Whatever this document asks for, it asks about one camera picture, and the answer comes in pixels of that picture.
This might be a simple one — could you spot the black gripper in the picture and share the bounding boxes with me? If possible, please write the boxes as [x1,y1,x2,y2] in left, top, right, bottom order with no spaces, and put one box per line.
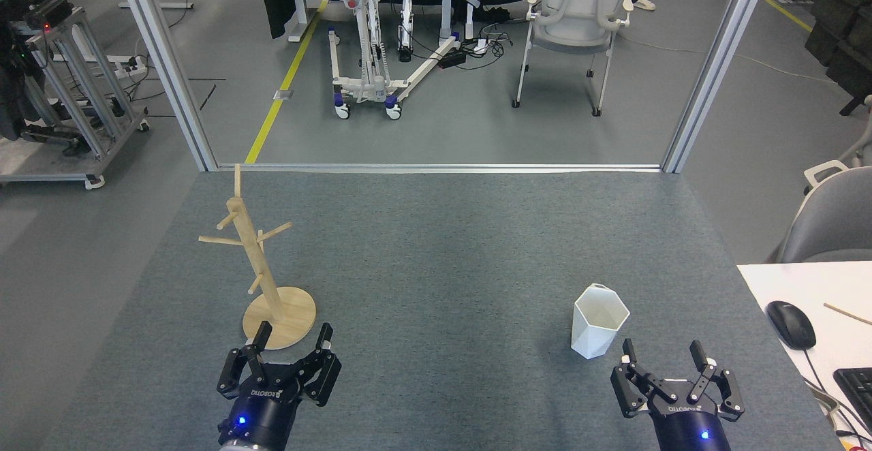
[217,322,341,450]
[611,339,745,451]

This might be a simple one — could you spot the white faceted cup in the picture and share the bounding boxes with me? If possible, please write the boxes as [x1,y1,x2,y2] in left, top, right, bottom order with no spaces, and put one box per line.
[571,283,631,360]

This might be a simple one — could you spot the wooden cup rack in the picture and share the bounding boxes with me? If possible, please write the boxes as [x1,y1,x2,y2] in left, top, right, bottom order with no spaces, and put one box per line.
[198,164,317,351]

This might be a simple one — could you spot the black computer mouse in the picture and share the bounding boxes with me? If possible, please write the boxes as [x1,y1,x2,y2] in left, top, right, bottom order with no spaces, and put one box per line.
[766,300,817,351]

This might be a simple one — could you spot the black keyboard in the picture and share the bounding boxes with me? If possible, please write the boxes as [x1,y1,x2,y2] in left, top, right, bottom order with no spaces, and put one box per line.
[833,367,872,431]

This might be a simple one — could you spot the thin wooden stick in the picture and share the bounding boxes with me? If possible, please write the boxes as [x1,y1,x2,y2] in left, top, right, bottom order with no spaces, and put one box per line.
[823,302,872,326]

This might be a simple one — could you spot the white desk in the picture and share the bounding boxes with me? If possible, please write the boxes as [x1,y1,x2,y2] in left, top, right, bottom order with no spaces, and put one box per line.
[737,260,872,451]

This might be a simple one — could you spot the grey office chair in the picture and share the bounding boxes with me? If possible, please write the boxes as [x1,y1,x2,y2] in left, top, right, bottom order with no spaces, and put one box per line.
[770,160,872,264]

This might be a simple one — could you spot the white wheeled lift stand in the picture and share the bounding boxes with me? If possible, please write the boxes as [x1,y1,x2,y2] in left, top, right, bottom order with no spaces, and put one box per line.
[310,0,464,121]

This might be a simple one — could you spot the black stacked crates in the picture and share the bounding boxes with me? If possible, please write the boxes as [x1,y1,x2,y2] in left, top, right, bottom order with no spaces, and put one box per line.
[789,0,872,116]

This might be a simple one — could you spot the white office chair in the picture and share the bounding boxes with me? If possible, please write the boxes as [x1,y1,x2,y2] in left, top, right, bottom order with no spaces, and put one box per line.
[512,0,634,116]

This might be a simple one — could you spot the silver frame rail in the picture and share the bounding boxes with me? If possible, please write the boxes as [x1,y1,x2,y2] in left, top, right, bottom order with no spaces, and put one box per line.
[218,163,665,174]

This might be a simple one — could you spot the silver frame post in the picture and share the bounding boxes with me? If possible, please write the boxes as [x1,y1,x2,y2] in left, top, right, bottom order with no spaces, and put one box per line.
[662,0,777,174]
[111,0,219,172]

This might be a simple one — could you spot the metal frame cart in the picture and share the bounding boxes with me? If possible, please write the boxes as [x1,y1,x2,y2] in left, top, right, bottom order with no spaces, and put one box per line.
[0,0,151,189]

